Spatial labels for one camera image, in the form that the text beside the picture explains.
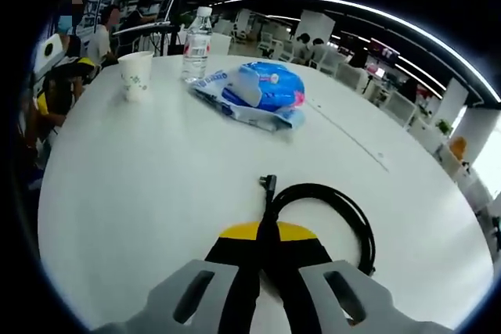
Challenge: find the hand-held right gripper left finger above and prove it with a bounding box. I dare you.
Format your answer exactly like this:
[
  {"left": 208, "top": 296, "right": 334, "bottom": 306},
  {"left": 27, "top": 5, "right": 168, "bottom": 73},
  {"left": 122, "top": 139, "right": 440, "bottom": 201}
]
[{"left": 93, "top": 221, "right": 264, "bottom": 334}]

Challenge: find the clear water bottle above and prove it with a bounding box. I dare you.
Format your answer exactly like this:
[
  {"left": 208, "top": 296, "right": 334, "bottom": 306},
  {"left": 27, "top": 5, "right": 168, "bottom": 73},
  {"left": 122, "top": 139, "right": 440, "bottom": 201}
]
[{"left": 180, "top": 5, "right": 214, "bottom": 82}]

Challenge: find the white paper cup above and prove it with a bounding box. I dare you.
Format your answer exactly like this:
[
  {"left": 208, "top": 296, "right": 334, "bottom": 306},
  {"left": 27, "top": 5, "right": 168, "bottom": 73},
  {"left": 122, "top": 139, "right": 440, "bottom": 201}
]
[{"left": 117, "top": 51, "right": 155, "bottom": 103}]

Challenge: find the black cable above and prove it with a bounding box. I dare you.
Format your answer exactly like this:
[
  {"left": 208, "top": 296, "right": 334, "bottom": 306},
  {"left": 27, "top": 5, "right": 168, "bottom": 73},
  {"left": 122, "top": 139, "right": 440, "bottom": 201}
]
[{"left": 258, "top": 174, "right": 377, "bottom": 277}]

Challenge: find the laptop stand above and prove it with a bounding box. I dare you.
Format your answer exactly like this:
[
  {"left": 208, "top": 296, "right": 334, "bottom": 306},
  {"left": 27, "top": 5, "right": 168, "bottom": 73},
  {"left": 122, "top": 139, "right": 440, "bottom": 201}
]
[{"left": 116, "top": 20, "right": 175, "bottom": 57}]

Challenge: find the white table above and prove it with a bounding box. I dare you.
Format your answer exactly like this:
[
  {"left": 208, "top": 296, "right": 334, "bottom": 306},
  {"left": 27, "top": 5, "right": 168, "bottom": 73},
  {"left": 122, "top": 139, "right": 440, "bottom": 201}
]
[{"left": 37, "top": 54, "right": 496, "bottom": 334}]

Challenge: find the potted plant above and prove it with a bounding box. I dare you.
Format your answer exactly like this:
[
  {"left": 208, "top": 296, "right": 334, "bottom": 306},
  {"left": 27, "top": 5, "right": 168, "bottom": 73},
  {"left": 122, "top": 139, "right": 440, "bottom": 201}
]
[{"left": 435, "top": 117, "right": 454, "bottom": 136}]

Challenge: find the orange bag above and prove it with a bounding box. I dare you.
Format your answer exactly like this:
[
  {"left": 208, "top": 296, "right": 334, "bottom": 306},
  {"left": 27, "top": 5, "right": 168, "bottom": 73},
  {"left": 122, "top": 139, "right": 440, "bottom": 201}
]
[{"left": 449, "top": 136, "right": 468, "bottom": 156}]

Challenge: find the blue wet wipes pack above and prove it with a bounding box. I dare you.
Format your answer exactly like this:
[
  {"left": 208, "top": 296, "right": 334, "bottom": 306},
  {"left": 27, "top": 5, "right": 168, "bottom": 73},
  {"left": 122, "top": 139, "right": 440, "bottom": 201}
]
[{"left": 186, "top": 69, "right": 307, "bottom": 132}]

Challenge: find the person's head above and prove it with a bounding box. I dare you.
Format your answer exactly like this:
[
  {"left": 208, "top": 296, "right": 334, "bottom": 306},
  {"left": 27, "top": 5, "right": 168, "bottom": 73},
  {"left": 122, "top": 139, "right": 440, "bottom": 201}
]
[{"left": 57, "top": 0, "right": 85, "bottom": 40}]

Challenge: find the curved ceiling light strip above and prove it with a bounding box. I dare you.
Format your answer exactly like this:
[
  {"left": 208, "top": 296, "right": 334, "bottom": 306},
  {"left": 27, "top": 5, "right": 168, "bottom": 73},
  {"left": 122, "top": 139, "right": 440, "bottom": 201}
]
[{"left": 281, "top": 0, "right": 481, "bottom": 91}]

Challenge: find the red wall screen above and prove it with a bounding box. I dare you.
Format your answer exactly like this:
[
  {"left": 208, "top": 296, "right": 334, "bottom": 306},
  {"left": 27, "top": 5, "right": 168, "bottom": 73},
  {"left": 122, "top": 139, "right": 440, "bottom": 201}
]
[{"left": 369, "top": 38, "right": 401, "bottom": 62}]

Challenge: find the person's left hand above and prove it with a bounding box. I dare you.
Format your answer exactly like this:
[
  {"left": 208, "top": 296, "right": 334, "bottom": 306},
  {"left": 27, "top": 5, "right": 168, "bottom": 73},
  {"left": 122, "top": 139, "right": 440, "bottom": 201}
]
[{"left": 49, "top": 74, "right": 85, "bottom": 127}]

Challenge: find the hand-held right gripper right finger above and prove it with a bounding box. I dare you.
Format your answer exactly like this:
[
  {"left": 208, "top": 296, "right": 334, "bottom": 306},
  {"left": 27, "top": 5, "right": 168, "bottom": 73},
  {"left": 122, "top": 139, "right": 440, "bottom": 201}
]
[{"left": 269, "top": 221, "right": 451, "bottom": 334}]

